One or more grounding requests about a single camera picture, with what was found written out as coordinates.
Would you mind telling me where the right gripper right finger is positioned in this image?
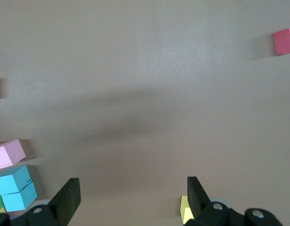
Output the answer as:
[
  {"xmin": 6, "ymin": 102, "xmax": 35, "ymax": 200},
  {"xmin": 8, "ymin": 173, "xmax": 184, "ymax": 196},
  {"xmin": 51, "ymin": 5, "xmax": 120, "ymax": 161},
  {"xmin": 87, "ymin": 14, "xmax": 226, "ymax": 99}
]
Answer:
[{"xmin": 184, "ymin": 176, "xmax": 283, "ymax": 226}]

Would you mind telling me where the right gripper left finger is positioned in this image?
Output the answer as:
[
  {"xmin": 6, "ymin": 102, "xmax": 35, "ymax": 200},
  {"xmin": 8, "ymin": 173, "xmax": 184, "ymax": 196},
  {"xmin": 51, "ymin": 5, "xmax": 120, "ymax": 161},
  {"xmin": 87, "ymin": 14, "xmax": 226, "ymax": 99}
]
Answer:
[{"xmin": 0, "ymin": 178, "xmax": 82, "ymax": 226}]

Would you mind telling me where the blue foam cube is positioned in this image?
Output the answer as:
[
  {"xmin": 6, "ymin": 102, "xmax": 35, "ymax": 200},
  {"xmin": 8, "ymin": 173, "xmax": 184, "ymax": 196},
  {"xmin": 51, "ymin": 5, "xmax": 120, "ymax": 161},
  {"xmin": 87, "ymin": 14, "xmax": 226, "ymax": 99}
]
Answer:
[
  {"xmin": 0, "ymin": 164, "xmax": 32, "ymax": 195},
  {"xmin": 0, "ymin": 181, "xmax": 38, "ymax": 212}
]

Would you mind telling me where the pink foam cube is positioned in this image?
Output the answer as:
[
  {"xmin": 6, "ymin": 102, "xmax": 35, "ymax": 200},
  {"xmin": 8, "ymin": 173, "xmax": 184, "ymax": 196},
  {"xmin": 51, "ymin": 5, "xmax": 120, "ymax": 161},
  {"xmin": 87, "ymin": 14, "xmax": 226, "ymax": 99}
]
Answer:
[{"xmin": 0, "ymin": 138, "xmax": 27, "ymax": 171}]

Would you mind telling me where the yellow foam cube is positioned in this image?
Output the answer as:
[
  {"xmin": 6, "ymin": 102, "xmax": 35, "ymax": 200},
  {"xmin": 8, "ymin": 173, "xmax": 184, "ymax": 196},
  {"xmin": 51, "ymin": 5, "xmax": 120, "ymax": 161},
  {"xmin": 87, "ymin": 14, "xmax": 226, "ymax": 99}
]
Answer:
[{"xmin": 179, "ymin": 195, "xmax": 195, "ymax": 225}]

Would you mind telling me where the brown paper table cover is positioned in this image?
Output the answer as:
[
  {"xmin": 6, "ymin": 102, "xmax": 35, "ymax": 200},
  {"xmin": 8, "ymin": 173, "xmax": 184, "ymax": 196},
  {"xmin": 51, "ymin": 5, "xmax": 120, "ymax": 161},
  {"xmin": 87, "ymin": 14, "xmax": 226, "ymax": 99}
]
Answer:
[{"xmin": 0, "ymin": 0, "xmax": 290, "ymax": 226}]

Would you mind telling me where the red foam cube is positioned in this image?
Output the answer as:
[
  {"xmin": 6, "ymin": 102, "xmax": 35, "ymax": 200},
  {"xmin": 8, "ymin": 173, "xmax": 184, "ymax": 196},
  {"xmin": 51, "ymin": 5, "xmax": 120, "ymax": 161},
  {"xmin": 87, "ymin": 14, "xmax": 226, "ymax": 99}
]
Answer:
[{"xmin": 273, "ymin": 25, "xmax": 290, "ymax": 56}]

